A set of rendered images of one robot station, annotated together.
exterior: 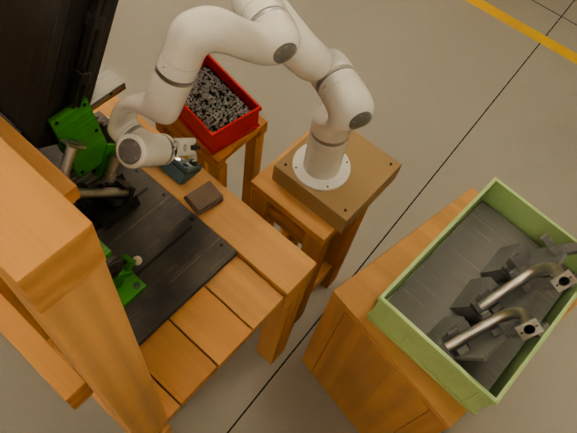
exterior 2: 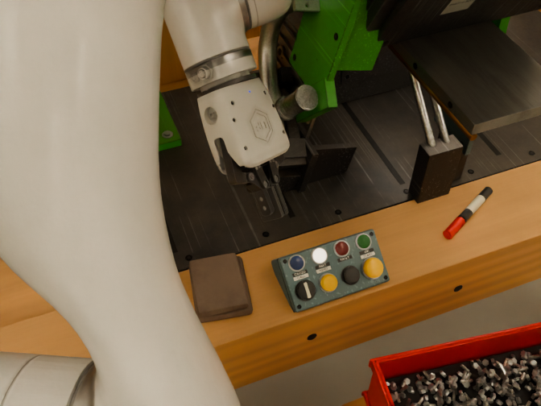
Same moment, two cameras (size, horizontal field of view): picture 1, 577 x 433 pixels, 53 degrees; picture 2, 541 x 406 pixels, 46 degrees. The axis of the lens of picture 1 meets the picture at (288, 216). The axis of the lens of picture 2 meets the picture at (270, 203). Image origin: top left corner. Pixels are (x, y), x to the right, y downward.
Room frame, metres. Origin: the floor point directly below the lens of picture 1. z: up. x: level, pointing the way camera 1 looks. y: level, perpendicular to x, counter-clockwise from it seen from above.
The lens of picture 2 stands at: (1.28, -0.09, 1.68)
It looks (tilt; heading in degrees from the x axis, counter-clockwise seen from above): 48 degrees down; 128
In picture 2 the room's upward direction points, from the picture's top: straight up
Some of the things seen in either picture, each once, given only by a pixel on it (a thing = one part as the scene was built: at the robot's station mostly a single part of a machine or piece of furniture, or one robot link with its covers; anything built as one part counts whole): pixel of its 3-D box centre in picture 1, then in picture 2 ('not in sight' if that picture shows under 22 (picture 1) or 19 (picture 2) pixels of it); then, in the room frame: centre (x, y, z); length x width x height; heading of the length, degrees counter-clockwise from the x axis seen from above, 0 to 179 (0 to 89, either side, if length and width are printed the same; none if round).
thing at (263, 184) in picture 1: (316, 184); not in sight; (1.09, -0.07, 0.83); 0.32 x 0.32 x 0.04; 60
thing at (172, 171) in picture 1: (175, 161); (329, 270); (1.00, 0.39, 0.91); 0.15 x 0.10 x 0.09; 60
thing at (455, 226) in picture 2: not in sight; (468, 212); (1.11, 0.63, 0.91); 0.13 x 0.02 x 0.02; 86
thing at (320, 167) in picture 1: (325, 149); not in sight; (1.10, -0.07, 1.03); 0.19 x 0.19 x 0.18
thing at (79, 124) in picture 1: (74, 131); (346, 15); (0.86, 0.61, 1.17); 0.13 x 0.12 x 0.20; 60
